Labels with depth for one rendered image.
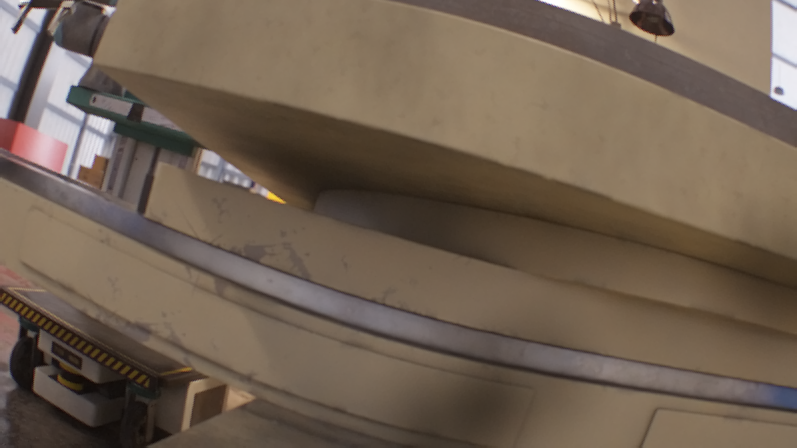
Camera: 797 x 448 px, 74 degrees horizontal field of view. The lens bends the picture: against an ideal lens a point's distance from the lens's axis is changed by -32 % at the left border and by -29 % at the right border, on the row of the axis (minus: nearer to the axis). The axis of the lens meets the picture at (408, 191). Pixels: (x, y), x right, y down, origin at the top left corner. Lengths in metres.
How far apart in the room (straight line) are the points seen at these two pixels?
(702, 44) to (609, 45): 1.73
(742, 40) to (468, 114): 1.95
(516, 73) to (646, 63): 0.12
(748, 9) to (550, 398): 1.98
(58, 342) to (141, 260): 1.21
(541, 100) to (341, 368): 0.31
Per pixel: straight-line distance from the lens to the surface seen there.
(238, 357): 0.69
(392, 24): 0.52
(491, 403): 0.66
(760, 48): 2.41
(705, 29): 2.31
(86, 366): 1.86
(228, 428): 0.53
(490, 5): 0.56
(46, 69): 6.55
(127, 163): 2.15
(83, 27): 2.11
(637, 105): 0.52
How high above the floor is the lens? 0.75
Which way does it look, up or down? 7 degrees up
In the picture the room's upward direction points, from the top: 16 degrees clockwise
